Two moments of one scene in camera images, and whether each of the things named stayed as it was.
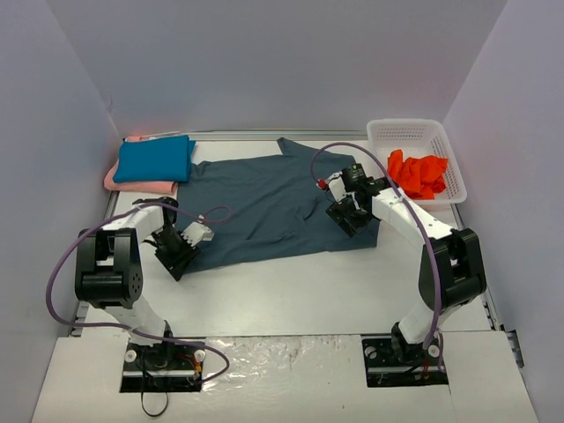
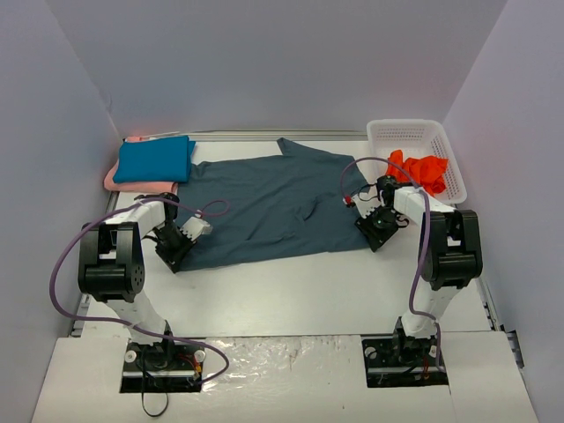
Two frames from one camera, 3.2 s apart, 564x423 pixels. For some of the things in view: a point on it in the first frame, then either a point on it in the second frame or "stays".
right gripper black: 344,216 → 375,233
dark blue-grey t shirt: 263,203 stays
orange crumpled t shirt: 420,177 stays
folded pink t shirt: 159,188 stays
